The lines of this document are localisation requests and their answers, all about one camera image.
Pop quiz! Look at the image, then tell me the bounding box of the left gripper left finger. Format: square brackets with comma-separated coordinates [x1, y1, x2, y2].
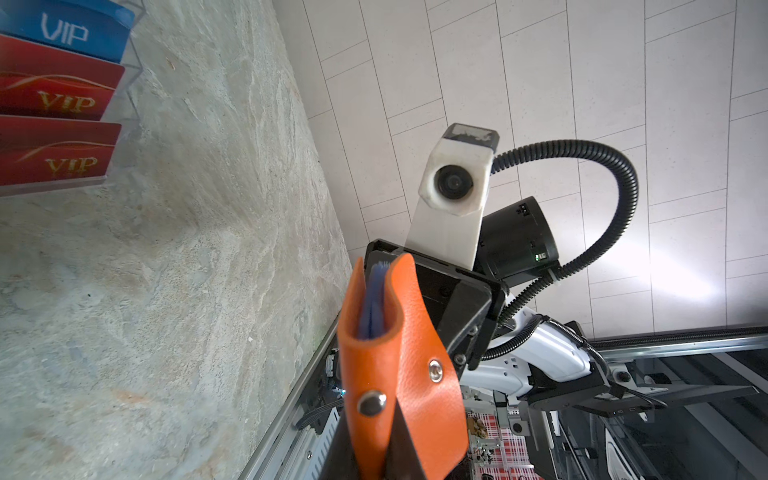
[319, 415, 360, 480]

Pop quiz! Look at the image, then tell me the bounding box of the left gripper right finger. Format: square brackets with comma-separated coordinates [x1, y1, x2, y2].
[384, 403, 426, 480]

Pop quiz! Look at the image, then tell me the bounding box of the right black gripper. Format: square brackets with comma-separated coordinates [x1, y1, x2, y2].
[364, 239, 506, 371]

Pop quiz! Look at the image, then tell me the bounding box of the orange leather card holder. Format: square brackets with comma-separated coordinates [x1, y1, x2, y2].
[337, 253, 469, 479]

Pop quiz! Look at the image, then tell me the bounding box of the clear acrylic card display stand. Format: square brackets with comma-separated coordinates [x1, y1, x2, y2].
[1, 1, 146, 197]

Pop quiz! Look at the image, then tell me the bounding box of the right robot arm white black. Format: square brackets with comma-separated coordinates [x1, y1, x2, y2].
[339, 194, 754, 431]

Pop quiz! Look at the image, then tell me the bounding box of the blue VIP card back right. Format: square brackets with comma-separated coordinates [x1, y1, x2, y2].
[1, 0, 136, 63]

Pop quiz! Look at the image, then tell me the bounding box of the blue vip card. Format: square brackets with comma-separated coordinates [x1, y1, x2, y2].
[1, 0, 136, 63]
[1, 35, 125, 121]

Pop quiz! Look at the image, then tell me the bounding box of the aluminium mounting rail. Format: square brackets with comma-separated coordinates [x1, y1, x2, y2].
[240, 321, 767, 479]

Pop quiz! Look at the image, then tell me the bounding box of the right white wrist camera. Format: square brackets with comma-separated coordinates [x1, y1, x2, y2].
[405, 123, 499, 270]

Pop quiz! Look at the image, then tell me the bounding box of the black corrugated cable conduit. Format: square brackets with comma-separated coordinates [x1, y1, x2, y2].
[479, 139, 641, 362]

